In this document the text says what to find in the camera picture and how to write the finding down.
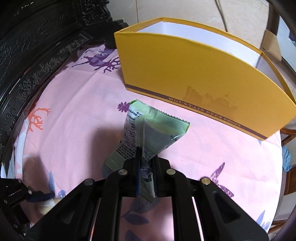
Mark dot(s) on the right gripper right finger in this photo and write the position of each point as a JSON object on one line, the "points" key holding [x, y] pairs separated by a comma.
{"points": [[159, 167]]}

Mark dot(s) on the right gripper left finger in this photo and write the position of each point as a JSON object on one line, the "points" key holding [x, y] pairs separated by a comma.
{"points": [[131, 184]]}

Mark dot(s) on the light green snack packet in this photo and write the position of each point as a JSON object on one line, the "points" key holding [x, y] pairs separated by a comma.
{"points": [[153, 131]]}

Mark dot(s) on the pink patterned tablecloth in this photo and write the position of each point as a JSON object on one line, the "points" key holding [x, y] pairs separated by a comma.
{"points": [[85, 124]]}

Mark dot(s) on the blue cloth on chair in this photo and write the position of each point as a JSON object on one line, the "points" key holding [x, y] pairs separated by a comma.
{"points": [[286, 158]]}

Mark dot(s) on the yellow cardboard shoe box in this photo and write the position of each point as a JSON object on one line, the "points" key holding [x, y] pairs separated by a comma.
{"points": [[208, 71]]}

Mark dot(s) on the wooden chair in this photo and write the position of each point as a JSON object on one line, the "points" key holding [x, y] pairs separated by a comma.
{"points": [[287, 195]]}

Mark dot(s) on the brown cardboard box flap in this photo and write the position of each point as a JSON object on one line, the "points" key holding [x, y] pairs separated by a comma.
{"points": [[270, 46]]}

